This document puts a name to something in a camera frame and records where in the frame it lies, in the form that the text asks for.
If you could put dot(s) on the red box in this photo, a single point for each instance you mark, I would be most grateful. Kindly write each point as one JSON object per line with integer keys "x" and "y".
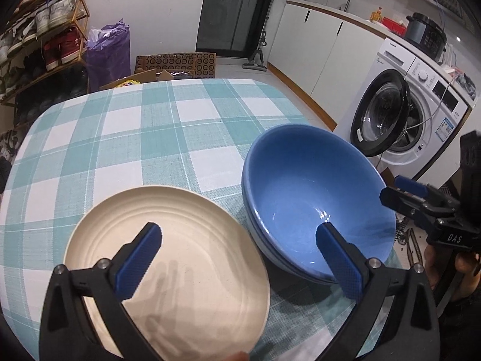
{"x": 394, "y": 26}

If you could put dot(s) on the metal sink faucet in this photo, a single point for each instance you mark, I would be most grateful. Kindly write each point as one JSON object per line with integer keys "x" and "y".
{"x": 346, "y": 2}

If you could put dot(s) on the teal checked tablecloth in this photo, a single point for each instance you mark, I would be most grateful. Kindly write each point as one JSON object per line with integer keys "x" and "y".
{"x": 131, "y": 139}

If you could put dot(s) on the dark glass door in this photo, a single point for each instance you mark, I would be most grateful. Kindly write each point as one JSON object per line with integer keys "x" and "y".
{"x": 236, "y": 11}

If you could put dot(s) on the brown patterned doormat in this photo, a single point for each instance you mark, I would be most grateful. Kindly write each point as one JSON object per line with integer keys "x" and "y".
{"x": 176, "y": 62}

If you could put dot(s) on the purple plastic bag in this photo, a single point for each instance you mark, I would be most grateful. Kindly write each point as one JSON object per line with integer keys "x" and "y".
{"x": 109, "y": 56}

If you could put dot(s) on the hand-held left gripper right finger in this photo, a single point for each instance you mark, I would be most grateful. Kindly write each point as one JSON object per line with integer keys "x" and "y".
{"x": 338, "y": 259}

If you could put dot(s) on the person's left hand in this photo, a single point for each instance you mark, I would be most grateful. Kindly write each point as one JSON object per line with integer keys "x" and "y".
{"x": 231, "y": 357}

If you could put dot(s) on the person's right hand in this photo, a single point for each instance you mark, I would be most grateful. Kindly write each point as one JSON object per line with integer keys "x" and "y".
{"x": 468, "y": 265}

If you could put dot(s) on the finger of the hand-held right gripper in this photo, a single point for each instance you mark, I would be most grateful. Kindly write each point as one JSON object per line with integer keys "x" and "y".
{"x": 398, "y": 199}
{"x": 411, "y": 186}

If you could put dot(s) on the wooden shoe rack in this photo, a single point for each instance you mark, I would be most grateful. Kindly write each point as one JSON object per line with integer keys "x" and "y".
{"x": 80, "y": 11}

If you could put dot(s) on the stick vacuum cleaner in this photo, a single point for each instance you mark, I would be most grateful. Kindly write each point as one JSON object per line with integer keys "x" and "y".
{"x": 257, "y": 54}

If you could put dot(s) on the white lower cabinets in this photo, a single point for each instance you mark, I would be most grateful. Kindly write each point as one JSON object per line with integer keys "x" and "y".
{"x": 300, "y": 37}

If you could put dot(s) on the white washing machine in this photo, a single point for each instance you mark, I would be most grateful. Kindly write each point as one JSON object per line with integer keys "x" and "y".
{"x": 432, "y": 94}

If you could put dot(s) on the pile of loose shoes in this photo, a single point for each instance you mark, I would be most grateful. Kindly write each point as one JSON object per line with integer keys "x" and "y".
{"x": 9, "y": 143}

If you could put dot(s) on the yellow soap bottle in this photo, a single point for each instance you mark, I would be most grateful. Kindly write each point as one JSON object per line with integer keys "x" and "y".
{"x": 375, "y": 15}

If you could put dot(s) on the cream round plate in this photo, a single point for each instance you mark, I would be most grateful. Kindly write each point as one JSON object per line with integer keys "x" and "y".
{"x": 195, "y": 240}

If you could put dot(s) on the open cardboard box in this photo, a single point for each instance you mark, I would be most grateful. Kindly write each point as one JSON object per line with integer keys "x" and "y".
{"x": 150, "y": 76}

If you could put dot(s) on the black pressure cooker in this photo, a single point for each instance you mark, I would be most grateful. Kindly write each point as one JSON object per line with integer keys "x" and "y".
{"x": 424, "y": 35}

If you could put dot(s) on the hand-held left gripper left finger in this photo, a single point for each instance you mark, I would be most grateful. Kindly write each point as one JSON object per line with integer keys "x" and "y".
{"x": 141, "y": 259}

